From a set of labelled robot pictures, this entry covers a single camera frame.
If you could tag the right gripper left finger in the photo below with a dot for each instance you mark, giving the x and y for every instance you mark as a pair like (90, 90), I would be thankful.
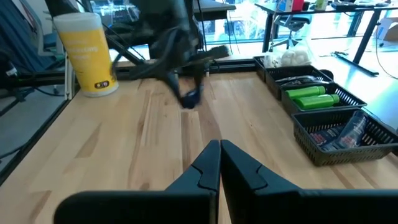
(155, 205)

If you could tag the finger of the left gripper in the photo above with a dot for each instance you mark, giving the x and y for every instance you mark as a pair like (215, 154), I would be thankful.
(173, 84)
(199, 81)

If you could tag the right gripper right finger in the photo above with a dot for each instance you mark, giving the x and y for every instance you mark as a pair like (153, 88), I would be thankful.
(280, 205)

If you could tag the clear bag of cotton pads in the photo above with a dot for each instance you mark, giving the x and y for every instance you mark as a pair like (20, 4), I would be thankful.
(270, 60)

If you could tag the cotton balls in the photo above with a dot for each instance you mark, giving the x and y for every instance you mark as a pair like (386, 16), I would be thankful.
(295, 56)

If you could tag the green travel bottle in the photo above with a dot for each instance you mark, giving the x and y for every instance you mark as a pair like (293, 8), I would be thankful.
(317, 101)
(306, 92)

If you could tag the yellow wipes canister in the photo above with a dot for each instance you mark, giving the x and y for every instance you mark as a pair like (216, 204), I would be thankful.
(88, 56)

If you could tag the black office chair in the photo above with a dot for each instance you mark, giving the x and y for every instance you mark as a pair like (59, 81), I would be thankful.
(292, 23)

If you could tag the white blue carton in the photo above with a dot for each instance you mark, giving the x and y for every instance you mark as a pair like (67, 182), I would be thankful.
(286, 4)

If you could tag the red box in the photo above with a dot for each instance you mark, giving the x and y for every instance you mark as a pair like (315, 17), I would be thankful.
(298, 4)

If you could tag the black round pillar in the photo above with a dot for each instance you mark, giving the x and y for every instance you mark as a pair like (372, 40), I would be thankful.
(60, 6)

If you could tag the green white canister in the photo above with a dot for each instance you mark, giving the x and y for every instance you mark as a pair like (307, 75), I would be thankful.
(321, 3)

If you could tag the black long desk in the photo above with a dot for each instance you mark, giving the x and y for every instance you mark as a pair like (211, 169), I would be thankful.
(367, 31)

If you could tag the white device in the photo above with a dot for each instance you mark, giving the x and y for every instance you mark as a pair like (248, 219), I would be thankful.
(388, 29)

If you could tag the large glass window wall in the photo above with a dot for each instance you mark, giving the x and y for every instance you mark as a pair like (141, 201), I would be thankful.
(248, 28)

